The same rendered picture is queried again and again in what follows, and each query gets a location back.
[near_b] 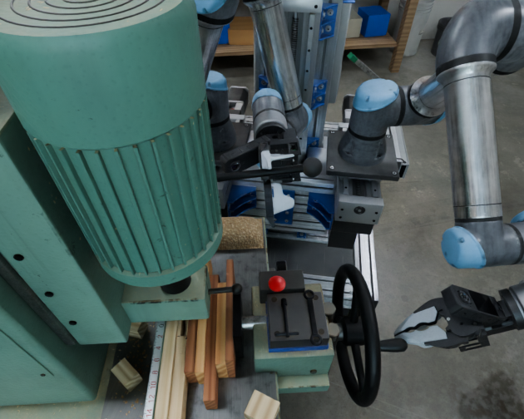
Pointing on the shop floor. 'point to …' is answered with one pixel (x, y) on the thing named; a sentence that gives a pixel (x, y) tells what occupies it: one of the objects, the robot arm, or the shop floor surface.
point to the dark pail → (439, 33)
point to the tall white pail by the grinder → (414, 24)
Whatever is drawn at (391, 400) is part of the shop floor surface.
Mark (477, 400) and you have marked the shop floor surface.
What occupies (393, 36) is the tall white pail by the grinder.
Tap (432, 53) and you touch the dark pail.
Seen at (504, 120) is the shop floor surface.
